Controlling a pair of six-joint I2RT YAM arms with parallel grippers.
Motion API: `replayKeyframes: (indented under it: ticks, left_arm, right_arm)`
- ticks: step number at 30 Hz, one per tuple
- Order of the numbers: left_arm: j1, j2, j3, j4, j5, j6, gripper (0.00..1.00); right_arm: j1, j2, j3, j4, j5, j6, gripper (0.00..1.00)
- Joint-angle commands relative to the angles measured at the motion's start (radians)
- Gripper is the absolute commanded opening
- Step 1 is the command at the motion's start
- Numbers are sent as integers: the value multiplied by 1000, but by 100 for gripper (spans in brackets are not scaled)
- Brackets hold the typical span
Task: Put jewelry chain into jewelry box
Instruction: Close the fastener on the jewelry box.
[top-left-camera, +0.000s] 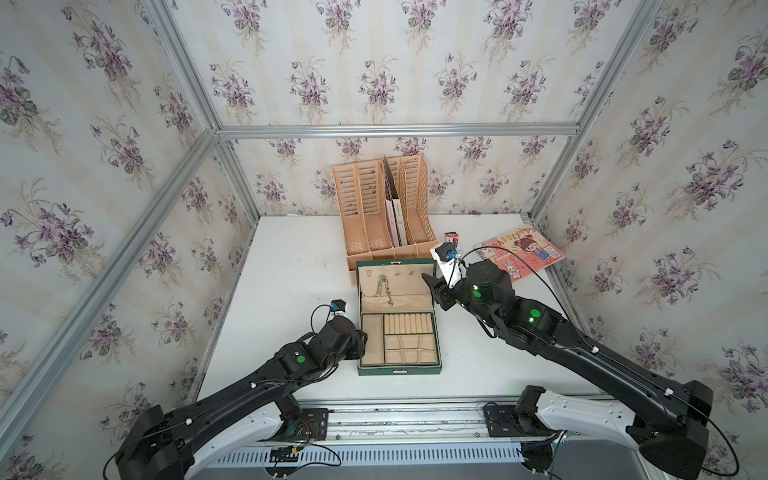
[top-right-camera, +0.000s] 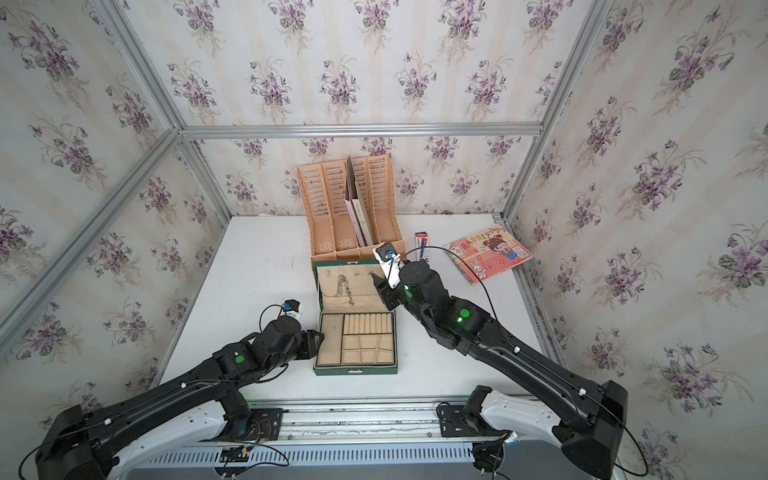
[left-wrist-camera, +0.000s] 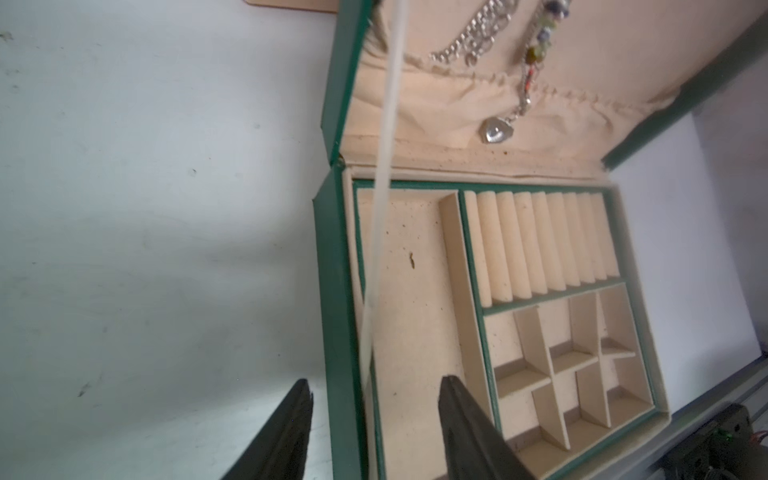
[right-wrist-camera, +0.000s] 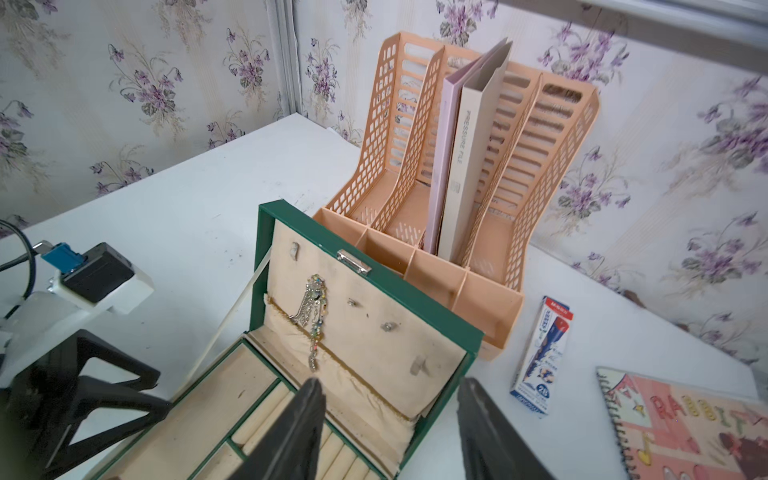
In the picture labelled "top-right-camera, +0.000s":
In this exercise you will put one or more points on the small pen box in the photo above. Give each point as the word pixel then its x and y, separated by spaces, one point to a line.
pixel 421 245

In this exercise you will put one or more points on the green jewelry box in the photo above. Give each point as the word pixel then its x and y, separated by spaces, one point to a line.
pixel 360 336

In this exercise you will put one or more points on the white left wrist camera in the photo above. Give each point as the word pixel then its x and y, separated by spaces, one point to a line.
pixel 292 308

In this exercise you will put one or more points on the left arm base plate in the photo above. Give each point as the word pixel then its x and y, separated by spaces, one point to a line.
pixel 262 424

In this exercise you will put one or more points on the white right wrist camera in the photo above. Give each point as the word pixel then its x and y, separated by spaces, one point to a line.
pixel 389 260

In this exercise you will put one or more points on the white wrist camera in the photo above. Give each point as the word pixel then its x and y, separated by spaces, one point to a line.
pixel 292 308
pixel 389 260

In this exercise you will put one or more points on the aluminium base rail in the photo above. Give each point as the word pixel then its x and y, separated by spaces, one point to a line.
pixel 409 421

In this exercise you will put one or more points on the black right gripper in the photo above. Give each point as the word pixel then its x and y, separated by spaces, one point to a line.
pixel 384 291

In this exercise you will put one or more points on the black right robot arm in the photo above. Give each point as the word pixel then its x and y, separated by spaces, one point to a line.
pixel 586 420

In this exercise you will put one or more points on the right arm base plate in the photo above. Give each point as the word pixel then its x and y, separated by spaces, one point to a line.
pixel 454 422

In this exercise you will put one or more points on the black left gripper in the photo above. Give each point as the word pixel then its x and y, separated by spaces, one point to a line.
pixel 310 344

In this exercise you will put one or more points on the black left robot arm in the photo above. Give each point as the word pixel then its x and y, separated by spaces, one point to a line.
pixel 199 404

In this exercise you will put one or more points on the books in file organizer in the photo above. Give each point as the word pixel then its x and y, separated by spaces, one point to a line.
pixel 356 208

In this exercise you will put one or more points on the peach plastic file organizer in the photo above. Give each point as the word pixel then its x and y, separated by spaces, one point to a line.
pixel 322 187

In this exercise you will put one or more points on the pink cartoon spiral notebook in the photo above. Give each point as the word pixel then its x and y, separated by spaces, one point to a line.
pixel 487 253

